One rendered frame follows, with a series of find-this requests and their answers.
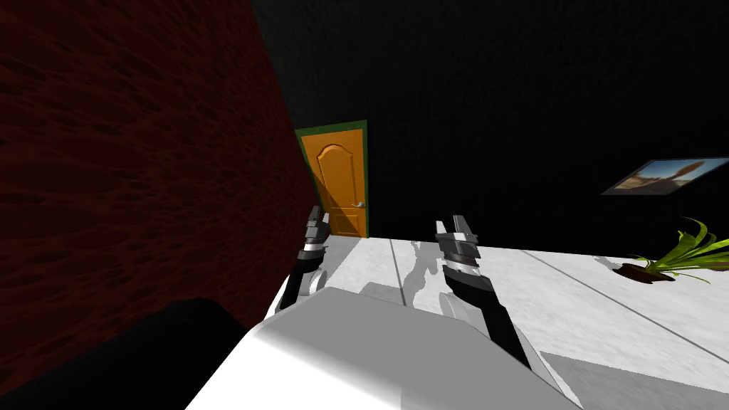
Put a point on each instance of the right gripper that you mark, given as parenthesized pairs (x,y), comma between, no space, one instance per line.
(459,245)

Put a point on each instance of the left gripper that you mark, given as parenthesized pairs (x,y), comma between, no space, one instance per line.
(316,234)

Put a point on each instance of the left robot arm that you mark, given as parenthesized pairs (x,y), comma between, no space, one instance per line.
(293,285)

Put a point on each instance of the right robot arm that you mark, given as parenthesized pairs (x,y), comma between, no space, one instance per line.
(484,302)

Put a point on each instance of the orange door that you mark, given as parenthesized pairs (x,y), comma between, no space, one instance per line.
(340,176)

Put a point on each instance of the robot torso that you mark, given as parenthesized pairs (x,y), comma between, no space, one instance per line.
(364,353)

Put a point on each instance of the green potted plant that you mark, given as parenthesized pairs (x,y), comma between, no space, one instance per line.
(678,256)

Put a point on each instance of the framed wall picture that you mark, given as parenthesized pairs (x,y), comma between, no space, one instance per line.
(663,176)

